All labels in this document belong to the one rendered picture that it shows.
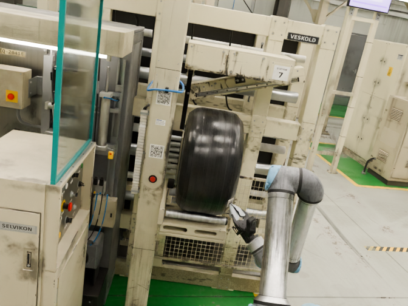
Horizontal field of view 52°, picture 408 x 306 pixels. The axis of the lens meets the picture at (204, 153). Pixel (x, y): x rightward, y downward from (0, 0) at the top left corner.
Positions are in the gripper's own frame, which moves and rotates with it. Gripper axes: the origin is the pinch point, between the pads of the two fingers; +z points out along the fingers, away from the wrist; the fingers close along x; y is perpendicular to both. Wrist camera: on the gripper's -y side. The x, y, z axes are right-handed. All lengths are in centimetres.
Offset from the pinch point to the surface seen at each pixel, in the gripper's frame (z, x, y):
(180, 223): 8.9, -19.9, 22.4
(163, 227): 12.3, -27.4, 27.7
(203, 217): 4.8, -9.2, 17.3
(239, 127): 29.7, 17.9, -20.0
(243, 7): 494, 672, 536
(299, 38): 64, 94, -21
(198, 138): 34.6, -4.6, -18.5
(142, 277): -2, -42, 63
